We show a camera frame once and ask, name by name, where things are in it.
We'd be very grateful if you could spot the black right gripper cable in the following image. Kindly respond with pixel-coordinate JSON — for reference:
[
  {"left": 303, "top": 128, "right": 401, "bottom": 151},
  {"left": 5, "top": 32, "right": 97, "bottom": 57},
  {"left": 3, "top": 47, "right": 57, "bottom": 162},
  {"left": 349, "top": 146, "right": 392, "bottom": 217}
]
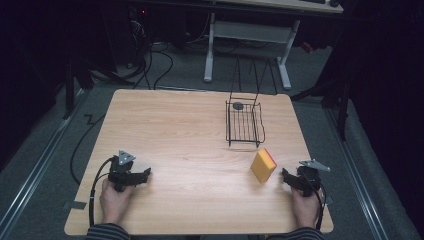
[{"left": 299, "top": 173, "right": 326, "bottom": 231}]

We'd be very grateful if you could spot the white-legged desk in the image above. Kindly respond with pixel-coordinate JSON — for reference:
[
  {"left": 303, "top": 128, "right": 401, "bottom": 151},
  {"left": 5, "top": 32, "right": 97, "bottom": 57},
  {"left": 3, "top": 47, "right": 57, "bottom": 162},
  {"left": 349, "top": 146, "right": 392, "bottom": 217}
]
[{"left": 131, "top": 0, "right": 345, "bottom": 91}]

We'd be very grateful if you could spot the metal floor rail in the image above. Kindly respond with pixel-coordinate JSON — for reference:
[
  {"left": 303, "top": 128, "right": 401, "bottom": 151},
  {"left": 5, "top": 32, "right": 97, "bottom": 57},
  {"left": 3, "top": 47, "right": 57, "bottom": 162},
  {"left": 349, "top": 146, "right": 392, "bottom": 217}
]
[
  {"left": 0, "top": 89, "right": 88, "bottom": 238},
  {"left": 324, "top": 108, "right": 391, "bottom": 240}
]

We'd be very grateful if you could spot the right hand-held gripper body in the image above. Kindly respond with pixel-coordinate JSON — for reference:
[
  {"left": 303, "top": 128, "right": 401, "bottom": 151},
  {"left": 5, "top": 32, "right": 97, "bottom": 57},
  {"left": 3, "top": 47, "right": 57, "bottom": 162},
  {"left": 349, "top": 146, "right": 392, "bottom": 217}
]
[{"left": 296, "top": 159, "right": 332, "bottom": 198}]

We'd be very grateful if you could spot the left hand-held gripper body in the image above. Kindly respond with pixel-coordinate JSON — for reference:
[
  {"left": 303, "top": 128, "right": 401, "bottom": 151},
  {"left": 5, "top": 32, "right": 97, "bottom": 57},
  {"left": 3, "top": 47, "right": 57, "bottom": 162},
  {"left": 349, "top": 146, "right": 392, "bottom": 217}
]
[{"left": 107, "top": 149, "right": 137, "bottom": 193}]

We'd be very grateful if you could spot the black metal stand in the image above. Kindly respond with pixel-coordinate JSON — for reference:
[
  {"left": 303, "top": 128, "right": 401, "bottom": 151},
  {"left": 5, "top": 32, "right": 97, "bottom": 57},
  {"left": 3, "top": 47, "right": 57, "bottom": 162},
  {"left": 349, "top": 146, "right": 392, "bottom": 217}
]
[
  {"left": 290, "top": 74, "right": 351, "bottom": 142},
  {"left": 61, "top": 56, "right": 134, "bottom": 120}
]

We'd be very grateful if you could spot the black cable bundle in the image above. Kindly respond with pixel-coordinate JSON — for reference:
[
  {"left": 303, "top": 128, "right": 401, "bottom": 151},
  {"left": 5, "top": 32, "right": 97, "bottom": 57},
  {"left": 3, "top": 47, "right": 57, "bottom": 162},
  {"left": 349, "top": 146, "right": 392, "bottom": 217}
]
[{"left": 117, "top": 19, "right": 175, "bottom": 91}]

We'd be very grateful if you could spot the yellow sponge with red side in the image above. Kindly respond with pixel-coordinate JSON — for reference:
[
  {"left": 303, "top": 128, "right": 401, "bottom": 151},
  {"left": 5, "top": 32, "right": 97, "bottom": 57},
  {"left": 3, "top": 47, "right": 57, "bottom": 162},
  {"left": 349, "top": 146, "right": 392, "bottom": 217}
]
[{"left": 250, "top": 148, "right": 278, "bottom": 184}]

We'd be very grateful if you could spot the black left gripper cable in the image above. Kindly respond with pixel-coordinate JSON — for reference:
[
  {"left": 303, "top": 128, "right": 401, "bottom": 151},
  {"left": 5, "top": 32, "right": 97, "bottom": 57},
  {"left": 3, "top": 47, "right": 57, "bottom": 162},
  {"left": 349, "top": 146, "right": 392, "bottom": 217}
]
[{"left": 87, "top": 157, "right": 115, "bottom": 228}]

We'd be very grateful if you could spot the black floor cable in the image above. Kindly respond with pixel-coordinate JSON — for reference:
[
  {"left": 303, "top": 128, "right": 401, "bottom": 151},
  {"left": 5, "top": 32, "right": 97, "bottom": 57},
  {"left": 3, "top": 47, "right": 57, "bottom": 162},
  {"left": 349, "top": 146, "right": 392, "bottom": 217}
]
[{"left": 69, "top": 113, "right": 107, "bottom": 186}]

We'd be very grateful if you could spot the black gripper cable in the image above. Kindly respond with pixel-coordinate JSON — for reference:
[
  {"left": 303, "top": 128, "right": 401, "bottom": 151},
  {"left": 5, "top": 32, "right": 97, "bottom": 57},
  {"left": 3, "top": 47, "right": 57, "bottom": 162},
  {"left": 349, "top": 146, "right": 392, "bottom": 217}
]
[
  {"left": 299, "top": 173, "right": 326, "bottom": 231},
  {"left": 87, "top": 157, "right": 115, "bottom": 228}
]

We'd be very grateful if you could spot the person's right hand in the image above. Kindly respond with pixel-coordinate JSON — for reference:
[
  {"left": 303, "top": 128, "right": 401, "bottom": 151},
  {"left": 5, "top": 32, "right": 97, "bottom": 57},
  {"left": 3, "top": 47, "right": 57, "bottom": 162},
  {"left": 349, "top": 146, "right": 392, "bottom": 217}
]
[{"left": 290, "top": 185, "right": 323, "bottom": 229}]

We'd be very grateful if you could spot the black wire rack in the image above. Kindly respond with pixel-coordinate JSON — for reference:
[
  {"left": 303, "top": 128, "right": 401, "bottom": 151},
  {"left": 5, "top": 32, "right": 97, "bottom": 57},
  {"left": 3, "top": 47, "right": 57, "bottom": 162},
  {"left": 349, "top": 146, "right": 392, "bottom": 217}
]
[{"left": 225, "top": 55, "right": 279, "bottom": 149}]

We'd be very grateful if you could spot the dark computer tower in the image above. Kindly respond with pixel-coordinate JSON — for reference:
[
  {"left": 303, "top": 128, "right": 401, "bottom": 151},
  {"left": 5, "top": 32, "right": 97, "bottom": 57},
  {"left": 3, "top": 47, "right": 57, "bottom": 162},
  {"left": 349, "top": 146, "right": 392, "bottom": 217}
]
[{"left": 128, "top": 5, "right": 154, "bottom": 69}]

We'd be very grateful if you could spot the person's left hand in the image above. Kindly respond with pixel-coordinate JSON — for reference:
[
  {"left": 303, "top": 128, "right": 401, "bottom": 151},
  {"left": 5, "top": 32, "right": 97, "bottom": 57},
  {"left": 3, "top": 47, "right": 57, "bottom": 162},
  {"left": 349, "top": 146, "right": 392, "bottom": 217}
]
[{"left": 99, "top": 178, "right": 135, "bottom": 225}]

